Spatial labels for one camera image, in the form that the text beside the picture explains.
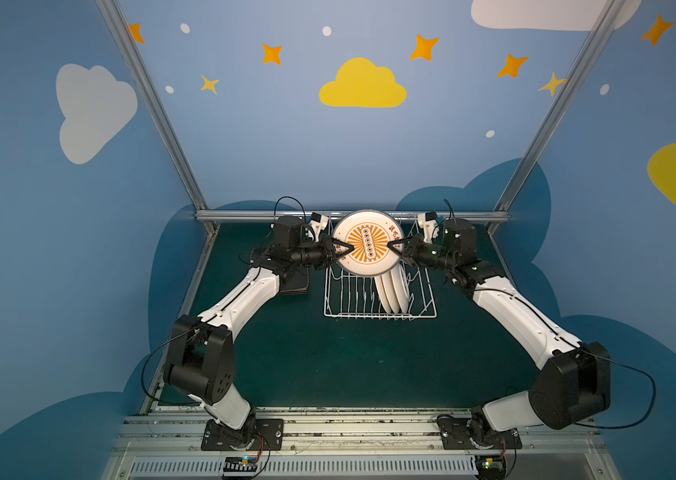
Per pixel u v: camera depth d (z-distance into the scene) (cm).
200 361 45
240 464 73
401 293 88
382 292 85
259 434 74
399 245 77
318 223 78
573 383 42
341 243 79
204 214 115
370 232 80
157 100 84
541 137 93
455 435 74
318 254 73
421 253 70
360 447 73
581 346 44
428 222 74
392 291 86
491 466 73
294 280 67
